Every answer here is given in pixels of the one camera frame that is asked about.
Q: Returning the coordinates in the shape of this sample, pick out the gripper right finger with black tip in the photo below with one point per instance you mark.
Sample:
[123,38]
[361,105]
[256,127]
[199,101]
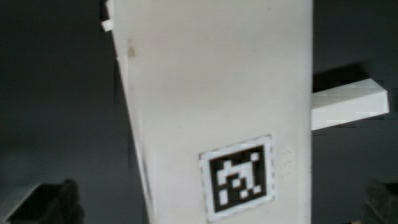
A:
[381,203]

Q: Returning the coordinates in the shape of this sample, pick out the gripper left finger with black tip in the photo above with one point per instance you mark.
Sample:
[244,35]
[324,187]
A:
[41,203]

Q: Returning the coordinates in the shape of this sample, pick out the white U-shaped fence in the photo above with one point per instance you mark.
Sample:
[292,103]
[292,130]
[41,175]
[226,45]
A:
[349,103]

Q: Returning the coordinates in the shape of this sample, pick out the white cabinet top block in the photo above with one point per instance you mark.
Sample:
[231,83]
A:
[215,63]

